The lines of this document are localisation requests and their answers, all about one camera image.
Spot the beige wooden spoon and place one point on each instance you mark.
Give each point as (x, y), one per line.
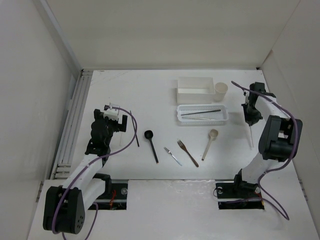
(212, 136)

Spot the beige chopstick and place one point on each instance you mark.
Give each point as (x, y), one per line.
(251, 136)

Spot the white perforated basket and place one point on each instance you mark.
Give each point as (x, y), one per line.
(189, 108)

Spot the white rectangular bin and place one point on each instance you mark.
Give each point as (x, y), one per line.
(195, 90)

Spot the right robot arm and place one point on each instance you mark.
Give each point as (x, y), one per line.
(279, 141)

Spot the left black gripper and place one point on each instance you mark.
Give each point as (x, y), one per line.
(118, 127)

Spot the small silver fork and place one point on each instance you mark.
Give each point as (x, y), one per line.
(170, 153)

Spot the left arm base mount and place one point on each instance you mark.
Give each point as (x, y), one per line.
(116, 199)

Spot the silver metal chopstick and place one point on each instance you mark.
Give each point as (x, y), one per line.
(206, 116)

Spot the white paper cup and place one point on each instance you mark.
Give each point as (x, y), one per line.
(220, 90)

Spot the black chopstick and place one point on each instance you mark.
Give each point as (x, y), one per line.
(134, 124)

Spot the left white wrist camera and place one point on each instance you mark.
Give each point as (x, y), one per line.
(111, 112)

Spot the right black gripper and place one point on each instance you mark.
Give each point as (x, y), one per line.
(251, 120)

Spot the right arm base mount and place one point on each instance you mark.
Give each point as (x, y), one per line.
(230, 198)

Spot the dark grey chopstick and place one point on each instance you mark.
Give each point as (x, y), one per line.
(201, 112)

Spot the black plastic spoon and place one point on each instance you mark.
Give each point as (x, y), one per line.
(148, 134)

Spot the brown fork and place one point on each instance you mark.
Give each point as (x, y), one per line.
(183, 147)

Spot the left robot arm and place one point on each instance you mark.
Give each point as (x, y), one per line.
(66, 205)

